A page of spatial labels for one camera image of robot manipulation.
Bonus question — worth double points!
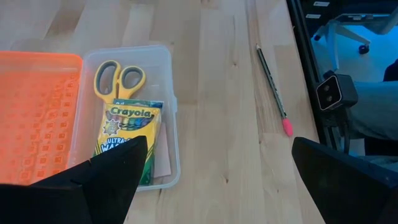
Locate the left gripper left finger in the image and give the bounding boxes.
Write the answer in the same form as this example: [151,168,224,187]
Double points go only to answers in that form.
[0,136,149,224]

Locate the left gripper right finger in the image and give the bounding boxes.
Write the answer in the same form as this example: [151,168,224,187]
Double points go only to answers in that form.
[291,137,398,224]

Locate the yellow green crayon box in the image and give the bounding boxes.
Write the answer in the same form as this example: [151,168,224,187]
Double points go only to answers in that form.
[93,98,165,187]

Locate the yellow grey scissors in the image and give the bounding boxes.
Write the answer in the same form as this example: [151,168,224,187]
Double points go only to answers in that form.
[93,59,147,105]

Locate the black pencil pink eraser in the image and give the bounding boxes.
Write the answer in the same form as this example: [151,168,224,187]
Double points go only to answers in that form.
[255,44,294,138]

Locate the person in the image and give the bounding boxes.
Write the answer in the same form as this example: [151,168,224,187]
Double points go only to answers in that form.
[348,58,398,162]

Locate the orange perforated box lid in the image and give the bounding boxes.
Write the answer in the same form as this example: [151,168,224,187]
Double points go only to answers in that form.
[0,50,84,187]

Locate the clear plastic pencil box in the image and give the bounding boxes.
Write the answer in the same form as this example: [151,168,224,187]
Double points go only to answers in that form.
[67,45,182,192]

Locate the white office chair base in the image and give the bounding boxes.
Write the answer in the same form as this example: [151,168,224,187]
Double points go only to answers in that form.
[312,14,398,72]

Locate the black camera cable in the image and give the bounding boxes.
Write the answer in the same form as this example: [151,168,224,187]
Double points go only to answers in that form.
[340,110,353,153]

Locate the black table-level camera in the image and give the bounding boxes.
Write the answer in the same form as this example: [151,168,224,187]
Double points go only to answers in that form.
[315,73,359,112]

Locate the black aluminium table frame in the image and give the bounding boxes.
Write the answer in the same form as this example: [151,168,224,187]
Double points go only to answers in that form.
[285,0,331,147]

